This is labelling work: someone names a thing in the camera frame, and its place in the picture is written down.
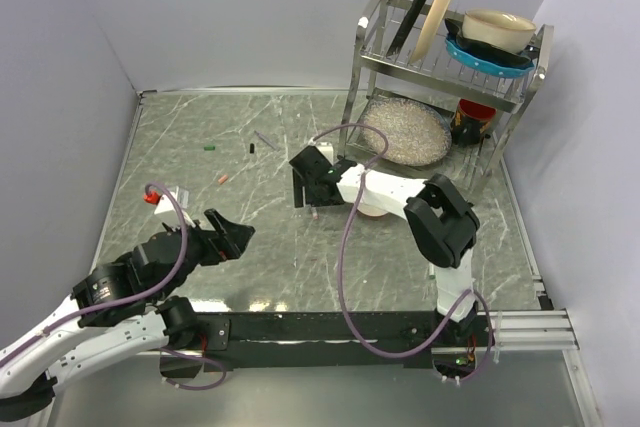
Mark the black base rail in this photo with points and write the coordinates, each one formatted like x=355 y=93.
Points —
x=241 y=340

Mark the black dish on rack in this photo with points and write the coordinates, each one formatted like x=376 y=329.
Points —
x=487 y=52

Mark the cream bowl on rack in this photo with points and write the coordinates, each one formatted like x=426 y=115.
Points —
x=505 y=31

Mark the purple pen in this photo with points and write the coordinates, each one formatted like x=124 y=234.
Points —
x=266 y=140

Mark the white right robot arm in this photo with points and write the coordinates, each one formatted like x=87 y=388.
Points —
x=443 y=224

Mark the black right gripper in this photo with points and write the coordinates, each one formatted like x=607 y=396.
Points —
x=298 y=190

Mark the black square plate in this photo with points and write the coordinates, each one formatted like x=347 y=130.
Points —
x=405 y=27

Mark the speckled round plate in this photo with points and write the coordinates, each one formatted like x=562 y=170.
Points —
x=417 y=134

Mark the blue dotted dish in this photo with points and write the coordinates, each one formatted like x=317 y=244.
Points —
x=485 y=66

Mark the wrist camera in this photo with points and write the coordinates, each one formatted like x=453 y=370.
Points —
x=325 y=148
x=165 y=211

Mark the beige plate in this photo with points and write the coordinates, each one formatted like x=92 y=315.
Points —
x=430 y=27

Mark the red floral bowl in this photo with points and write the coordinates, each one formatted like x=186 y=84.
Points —
x=370 y=211

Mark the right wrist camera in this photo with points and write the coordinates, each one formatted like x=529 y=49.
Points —
x=325 y=148

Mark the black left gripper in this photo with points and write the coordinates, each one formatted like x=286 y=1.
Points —
x=228 y=241

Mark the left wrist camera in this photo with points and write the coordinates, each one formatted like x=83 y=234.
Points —
x=165 y=211

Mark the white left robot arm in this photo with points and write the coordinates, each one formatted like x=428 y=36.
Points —
x=122 y=308

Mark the red black mug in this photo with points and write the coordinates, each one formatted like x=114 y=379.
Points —
x=470 y=123

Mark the steel dish rack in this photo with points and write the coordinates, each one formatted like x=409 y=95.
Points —
x=440 y=77

